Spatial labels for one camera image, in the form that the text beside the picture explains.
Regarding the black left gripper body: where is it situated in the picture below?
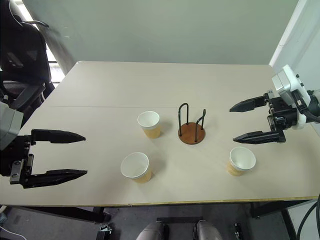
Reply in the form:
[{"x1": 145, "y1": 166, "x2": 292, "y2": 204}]
[{"x1": 0, "y1": 134, "x2": 35, "y2": 186}]

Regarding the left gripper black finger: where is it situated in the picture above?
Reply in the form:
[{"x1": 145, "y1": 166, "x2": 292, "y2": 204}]
[
  {"x1": 30, "y1": 128, "x2": 87, "y2": 145},
  {"x1": 21, "y1": 168, "x2": 89, "y2": 190}
]

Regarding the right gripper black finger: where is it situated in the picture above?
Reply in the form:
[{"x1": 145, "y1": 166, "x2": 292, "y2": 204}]
[
  {"x1": 229, "y1": 95, "x2": 270, "y2": 114},
  {"x1": 232, "y1": 129, "x2": 287, "y2": 145}
]

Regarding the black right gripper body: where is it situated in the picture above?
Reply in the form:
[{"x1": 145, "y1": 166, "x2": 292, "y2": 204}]
[{"x1": 264, "y1": 89, "x2": 299, "y2": 132}]

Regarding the brown paper cup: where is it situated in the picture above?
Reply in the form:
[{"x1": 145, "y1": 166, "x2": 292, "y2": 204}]
[
  {"x1": 136, "y1": 110, "x2": 162, "y2": 139},
  {"x1": 119, "y1": 151, "x2": 153, "y2": 184},
  {"x1": 226, "y1": 146, "x2": 257, "y2": 177}
]

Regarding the black office chair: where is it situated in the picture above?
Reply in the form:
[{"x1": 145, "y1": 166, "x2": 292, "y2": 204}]
[{"x1": 0, "y1": 0, "x2": 56, "y2": 127}]

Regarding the dark rounded grey shape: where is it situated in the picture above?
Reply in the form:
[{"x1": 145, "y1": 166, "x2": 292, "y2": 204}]
[
  {"x1": 135, "y1": 220, "x2": 167, "y2": 240},
  {"x1": 193, "y1": 219, "x2": 224, "y2": 240}
]

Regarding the black floor bar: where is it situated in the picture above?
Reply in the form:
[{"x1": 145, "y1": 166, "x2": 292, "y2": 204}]
[{"x1": 155, "y1": 216, "x2": 204, "y2": 224}]

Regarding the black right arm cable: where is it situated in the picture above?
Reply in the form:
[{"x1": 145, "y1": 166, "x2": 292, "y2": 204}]
[{"x1": 294, "y1": 90, "x2": 320, "y2": 125}]

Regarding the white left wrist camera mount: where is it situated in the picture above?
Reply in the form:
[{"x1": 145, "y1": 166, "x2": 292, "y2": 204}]
[{"x1": 0, "y1": 100, "x2": 25, "y2": 151}]

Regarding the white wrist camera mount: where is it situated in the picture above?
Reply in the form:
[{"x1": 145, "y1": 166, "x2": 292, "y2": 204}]
[
  {"x1": 0, "y1": 100, "x2": 25, "y2": 151},
  {"x1": 271, "y1": 64, "x2": 312, "y2": 130}
]

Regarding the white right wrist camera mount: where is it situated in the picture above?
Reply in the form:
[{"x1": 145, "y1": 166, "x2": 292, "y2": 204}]
[{"x1": 271, "y1": 64, "x2": 312, "y2": 130}]

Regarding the black table frame leg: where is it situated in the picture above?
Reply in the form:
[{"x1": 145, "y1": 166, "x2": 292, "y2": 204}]
[
  {"x1": 0, "y1": 204, "x2": 111, "y2": 224},
  {"x1": 249, "y1": 199, "x2": 312, "y2": 240}
]

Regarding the wooden base wire cup holder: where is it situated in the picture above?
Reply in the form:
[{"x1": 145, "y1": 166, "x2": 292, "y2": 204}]
[{"x1": 177, "y1": 102, "x2": 207, "y2": 145}]

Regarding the small black floor bracket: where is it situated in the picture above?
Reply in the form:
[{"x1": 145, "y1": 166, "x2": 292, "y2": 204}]
[
  {"x1": 233, "y1": 221, "x2": 245, "y2": 240},
  {"x1": 95, "y1": 223, "x2": 114, "y2": 240}
]

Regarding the white floor cable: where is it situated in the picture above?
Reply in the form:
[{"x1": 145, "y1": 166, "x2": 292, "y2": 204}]
[{"x1": 0, "y1": 225, "x2": 17, "y2": 240}]

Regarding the black hanging cable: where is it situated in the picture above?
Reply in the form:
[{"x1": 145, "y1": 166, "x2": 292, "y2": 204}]
[{"x1": 296, "y1": 191, "x2": 320, "y2": 240}]

